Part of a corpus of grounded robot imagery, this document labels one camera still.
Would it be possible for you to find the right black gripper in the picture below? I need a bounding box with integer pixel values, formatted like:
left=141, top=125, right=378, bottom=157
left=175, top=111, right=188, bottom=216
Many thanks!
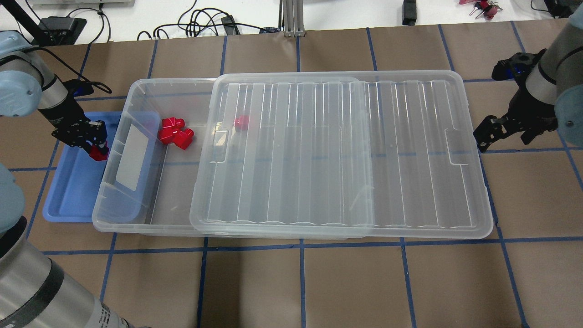
left=473, top=50, right=557, bottom=153

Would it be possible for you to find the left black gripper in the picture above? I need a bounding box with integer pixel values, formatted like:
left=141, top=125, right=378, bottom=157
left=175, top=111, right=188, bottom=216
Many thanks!
left=38, top=80, right=107, bottom=155

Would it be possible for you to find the red block carried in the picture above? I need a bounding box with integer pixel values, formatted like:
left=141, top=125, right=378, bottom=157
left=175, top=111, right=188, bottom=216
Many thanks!
left=89, top=143, right=110, bottom=161

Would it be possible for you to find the clear plastic box lid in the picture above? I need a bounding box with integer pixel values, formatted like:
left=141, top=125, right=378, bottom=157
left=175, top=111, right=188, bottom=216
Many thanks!
left=189, top=70, right=494, bottom=239

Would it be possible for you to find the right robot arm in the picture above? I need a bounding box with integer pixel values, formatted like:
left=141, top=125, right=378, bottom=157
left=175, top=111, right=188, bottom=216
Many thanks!
left=473, top=7, right=583, bottom=152

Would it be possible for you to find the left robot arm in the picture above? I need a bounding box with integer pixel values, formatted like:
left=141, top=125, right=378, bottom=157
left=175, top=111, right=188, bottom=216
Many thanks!
left=1, top=31, right=128, bottom=328

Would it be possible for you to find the blue plastic tray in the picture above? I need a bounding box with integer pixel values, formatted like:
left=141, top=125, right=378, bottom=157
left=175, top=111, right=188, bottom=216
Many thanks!
left=42, top=112, right=162, bottom=224

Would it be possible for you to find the clear plastic storage box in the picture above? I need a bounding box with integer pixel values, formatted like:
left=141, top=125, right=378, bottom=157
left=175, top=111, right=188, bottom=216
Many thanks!
left=92, top=77, right=369, bottom=238

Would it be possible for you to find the red block pile upper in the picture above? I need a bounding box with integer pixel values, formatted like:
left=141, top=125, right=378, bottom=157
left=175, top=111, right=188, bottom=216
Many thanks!
left=158, top=117, right=185, bottom=145

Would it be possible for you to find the red block pile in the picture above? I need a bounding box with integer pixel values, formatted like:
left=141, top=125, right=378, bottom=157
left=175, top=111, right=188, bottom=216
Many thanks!
left=158, top=117, right=185, bottom=145
left=172, top=128, right=195, bottom=150

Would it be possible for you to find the red block pile lower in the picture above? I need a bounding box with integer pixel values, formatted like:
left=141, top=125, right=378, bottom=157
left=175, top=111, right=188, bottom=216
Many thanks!
left=172, top=128, right=195, bottom=150

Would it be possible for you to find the red block lone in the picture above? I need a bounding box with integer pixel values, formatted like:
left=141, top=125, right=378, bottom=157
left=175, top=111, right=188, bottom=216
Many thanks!
left=234, top=115, right=250, bottom=131

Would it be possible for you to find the red key bunch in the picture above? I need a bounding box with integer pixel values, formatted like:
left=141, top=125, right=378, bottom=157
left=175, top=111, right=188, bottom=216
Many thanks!
left=458, top=0, right=503, bottom=21

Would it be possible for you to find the black power adapter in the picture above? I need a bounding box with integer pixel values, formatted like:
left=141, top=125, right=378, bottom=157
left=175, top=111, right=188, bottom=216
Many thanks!
left=402, top=0, right=417, bottom=26

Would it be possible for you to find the aluminium frame post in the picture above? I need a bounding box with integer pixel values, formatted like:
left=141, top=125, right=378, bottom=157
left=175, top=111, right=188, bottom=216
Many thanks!
left=279, top=0, right=306, bottom=37

